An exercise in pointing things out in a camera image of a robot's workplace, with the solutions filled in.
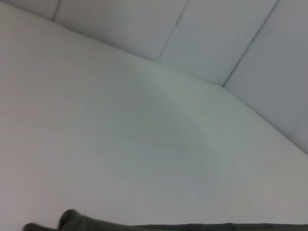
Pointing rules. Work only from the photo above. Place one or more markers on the dark green FREE! t-shirt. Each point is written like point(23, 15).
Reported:
point(168, 228)

